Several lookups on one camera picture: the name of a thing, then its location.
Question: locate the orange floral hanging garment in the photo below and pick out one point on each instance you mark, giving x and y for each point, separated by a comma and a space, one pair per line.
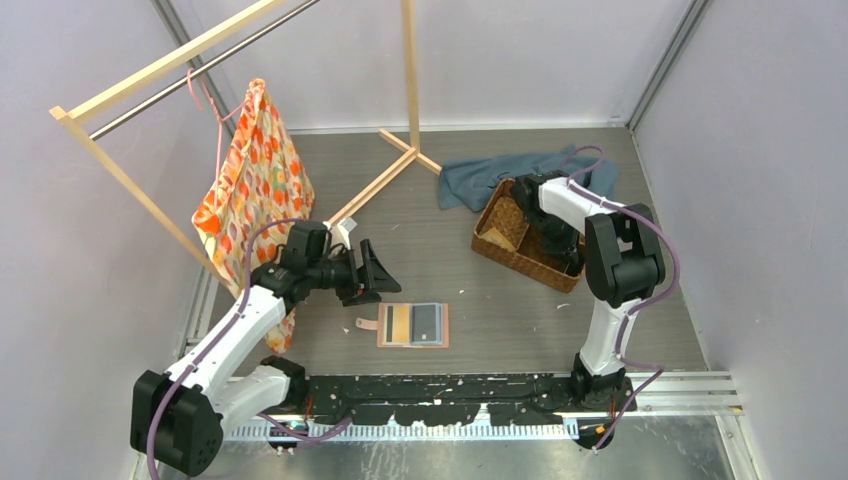
261, 179

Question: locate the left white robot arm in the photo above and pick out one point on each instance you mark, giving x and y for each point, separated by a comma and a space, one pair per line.
179, 417

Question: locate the orange credit card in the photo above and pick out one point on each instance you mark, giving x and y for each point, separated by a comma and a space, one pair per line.
496, 237

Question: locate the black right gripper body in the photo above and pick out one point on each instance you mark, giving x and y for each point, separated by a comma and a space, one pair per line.
558, 234

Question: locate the yellow credit card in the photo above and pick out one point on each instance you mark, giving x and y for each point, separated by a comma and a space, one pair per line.
397, 324

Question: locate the blue-grey crumpled cloth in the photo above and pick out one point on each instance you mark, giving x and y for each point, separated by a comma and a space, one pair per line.
471, 182

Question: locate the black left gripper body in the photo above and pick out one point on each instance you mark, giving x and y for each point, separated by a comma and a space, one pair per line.
342, 274

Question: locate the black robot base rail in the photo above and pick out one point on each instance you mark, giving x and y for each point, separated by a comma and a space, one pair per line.
444, 400

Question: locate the pink clothes hanger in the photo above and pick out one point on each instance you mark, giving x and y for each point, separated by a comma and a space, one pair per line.
219, 118

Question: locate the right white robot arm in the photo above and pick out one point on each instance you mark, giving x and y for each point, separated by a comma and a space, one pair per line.
619, 252

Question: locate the woven wicker divided basket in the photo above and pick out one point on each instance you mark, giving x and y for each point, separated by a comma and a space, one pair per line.
529, 259

